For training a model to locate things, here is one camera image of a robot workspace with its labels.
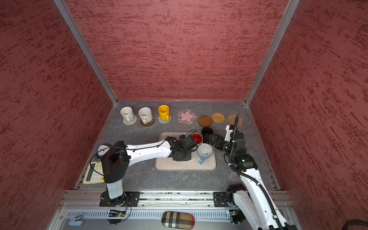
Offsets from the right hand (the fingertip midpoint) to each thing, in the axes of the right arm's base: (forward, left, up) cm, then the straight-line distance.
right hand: (212, 140), depth 79 cm
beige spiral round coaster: (+24, +59, -15) cm, 65 cm away
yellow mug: (+27, +31, -6) cm, 42 cm away
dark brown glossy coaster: (+22, +43, -14) cm, 51 cm away
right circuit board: (-33, -9, -17) cm, 38 cm away
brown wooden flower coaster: (+28, -21, -18) cm, 40 cm away
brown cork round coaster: (+27, 0, -17) cm, 32 cm away
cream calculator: (-13, +69, -13) cm, 71 cm away
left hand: (-6, +16, -11) cm, 20 cm away
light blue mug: (0, +4, -12) cm, 12 cm away
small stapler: (-35, +69, -13) cm, 78 cm away
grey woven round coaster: (+26, +32, -15) cm, 44 cm away
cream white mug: (+29, +59, -7) cm, 66 cm away
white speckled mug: (+29, +45, -10) cm, 55 cm away
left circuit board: (-31, +54, -18) cm, 65 cm away
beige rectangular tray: (-7, +2, -16) cm, 18 cm away
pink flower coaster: (+30, +15, -16) cm, 37 cm away
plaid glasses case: (-35, +19, -12) cm, 42 cm away
